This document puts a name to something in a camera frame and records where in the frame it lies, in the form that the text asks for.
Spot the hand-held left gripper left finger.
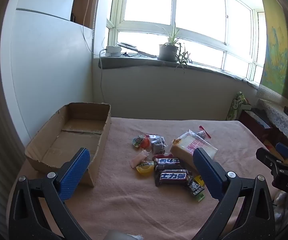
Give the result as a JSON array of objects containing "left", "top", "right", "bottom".
[{"left": 8, "top": 147, "right": 92, "bottom": 240}]

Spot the white cable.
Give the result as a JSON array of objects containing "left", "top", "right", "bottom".
[{"left": 98, "top": 49, "right": 107, "bottom": 103}]

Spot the dark chocolate bar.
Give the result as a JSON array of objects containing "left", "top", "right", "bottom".
[
  {"left": 153, "top": 154, "right": 184, "bottom": 172},
  {"left": 154, "top": 170, "right": 193, "bottom": 187}
]

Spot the dark red cabinet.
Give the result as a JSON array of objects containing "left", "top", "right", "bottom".
[{"left": 239, "top": 109, "right": 288, "bottom": 155}]

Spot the thin hanging cord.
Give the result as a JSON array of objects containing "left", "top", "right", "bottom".
[{"left": 82, "top": 0, "right": 95, "bottom": 54}]

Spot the brown wooden panel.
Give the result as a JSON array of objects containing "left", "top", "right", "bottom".
[{"left": 71, "top": 0, "right": 100, "bottom": 29}]

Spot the wall map poster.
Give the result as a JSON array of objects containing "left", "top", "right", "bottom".
[{"left": 259, "top": 17, "right": 288, "bottom": 100}]

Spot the pink sachet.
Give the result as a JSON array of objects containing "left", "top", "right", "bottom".
[{"left": 131, "top": 151, "right": 150, "bottom": 168}]

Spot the sliced bread packet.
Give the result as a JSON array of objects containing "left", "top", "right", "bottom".
[{"left": 170, "top": 129, "right": 218, "bottom": 173}]

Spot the orange jelly cup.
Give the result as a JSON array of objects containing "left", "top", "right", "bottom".
[{"left": 133, "top": 135, "right": 150, "bottom": 150}]

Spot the yellow jelly cup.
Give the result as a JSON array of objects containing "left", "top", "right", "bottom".
[{"left": 136, "top": 162, "right": 155, "bottom": 177}]

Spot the white lace cloth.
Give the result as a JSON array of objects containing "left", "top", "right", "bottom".
[{"left": 257, "top": 99, "right": 288, "bottom": 145}]

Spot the red-edged candy packet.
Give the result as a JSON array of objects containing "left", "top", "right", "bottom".
[{"left": 199, "top": 125, "right": 212, "bottom": 139}]

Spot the grey stone windowsill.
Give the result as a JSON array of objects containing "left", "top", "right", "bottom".
[{"left": 99, "top": 56, "right": 259, "bottom": 88}]

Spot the potted spider plant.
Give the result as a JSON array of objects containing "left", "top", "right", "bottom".
[{"left": 157, "top": 22, "right": 182, "bottom": 62}]

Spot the white wardrobe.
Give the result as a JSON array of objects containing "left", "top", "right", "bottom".
[{"left": 0, "top": 0, "right": 94, "bottom": 140}]

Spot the green patterned bag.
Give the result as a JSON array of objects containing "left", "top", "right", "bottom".
[{"left": 226, "top": 92, "right": 250, "bottom": 121}]

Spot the silver wrapped candy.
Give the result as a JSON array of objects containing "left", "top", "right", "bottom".
[{"left": 147, "top": 134, "right": 167, "bottom": 155}]

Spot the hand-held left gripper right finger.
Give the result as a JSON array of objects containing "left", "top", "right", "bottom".
[{"left": 192, "top": 147, "right": 277, "bottom": 240}]

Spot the pink blanket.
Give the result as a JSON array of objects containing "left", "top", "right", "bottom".
[{"left": 6, "top": 117, "right": 275, "bottom": 240}]

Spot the white power adapter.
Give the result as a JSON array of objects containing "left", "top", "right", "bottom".
[{"left": 105, "top": 45, "right": 122, "bottom": 57}]

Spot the white framed window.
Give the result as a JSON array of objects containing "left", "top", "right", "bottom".
[{"left": 106, "top": 0, "right": 267, "bottom": 85}]

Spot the brown stick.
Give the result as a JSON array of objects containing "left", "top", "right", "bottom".
[{"left": 135, "top": 50, "right": 158, "bottom": 58}]

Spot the green black snack packet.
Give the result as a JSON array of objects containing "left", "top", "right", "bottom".
[{"left": 187, "top": 175, "right": 205, "bottom": 202}]

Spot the cardboard box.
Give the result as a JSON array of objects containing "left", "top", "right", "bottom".
[{"left": 24, "top": 102, "right": 112, "bottom": 187}]

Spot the small trailing plant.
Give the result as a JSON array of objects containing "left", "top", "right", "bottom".
[{"left": 175, "top": 44, "right": 193, "bottom": 74}]

